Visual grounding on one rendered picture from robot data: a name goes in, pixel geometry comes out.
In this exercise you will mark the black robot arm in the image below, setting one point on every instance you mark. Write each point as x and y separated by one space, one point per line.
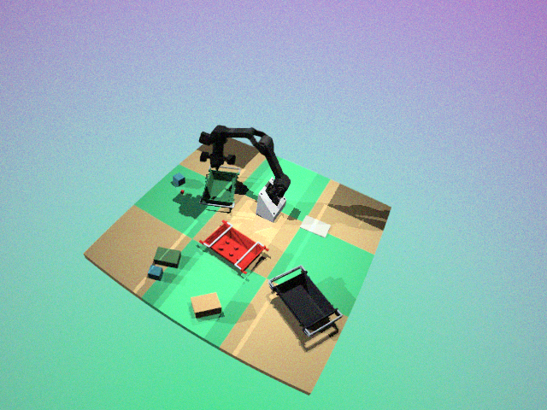
265 146

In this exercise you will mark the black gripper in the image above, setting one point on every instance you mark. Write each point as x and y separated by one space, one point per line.
230 159

